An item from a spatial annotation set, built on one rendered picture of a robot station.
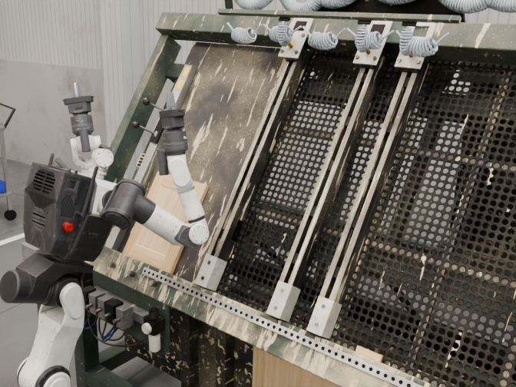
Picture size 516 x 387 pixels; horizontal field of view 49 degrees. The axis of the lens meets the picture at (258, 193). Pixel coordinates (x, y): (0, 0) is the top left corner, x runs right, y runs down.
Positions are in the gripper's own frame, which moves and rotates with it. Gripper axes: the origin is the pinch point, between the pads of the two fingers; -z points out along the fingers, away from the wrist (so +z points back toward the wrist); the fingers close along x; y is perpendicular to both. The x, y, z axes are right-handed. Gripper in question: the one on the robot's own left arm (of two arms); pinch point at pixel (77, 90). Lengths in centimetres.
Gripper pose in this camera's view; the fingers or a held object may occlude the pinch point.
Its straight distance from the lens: 254.8
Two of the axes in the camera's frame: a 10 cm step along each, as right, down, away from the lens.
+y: -1.0, 0.9, -9.9
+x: 9.9, -1.2, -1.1
